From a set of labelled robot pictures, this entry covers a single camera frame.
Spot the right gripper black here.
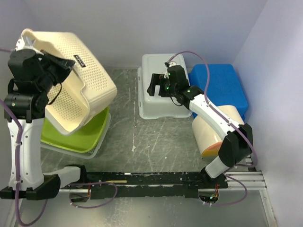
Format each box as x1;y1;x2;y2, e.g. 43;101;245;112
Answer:
147;73;178;97

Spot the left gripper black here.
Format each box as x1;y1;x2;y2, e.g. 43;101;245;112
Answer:
38;48;76;92

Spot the large white plastic container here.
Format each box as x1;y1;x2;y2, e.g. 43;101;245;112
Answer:
137;53;192;120

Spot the cream perforated laundry basket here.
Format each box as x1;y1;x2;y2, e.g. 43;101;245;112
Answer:
20;28;117;135

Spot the blue plastic container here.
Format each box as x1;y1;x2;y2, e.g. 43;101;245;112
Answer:
188;64;249;120

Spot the green basket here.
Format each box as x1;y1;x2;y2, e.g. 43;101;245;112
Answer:
41;107;109;153

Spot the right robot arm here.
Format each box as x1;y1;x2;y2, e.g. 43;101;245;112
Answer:
147;65;254;188

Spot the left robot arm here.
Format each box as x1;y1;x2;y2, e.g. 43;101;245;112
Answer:
0;49;89;201

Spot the cream cylindrical stool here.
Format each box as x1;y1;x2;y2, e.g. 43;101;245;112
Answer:
192;105;244;157

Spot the white basket at bottom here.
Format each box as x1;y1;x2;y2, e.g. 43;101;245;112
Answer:
41;114;111;159

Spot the wooden pencil on base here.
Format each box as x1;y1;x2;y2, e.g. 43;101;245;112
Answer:
107;180;128;184

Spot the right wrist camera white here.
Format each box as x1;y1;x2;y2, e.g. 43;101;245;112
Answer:
164;61;178;68

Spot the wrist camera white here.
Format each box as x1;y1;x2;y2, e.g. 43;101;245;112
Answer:
15;35;36;51
164;61;178;68

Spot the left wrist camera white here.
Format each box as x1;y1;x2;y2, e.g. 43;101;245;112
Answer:
15;35;36;51

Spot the aluminium rail frame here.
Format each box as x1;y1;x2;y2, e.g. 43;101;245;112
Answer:
16;68;277;227

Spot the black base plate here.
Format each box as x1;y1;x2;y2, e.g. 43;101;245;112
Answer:
86;172;228;198

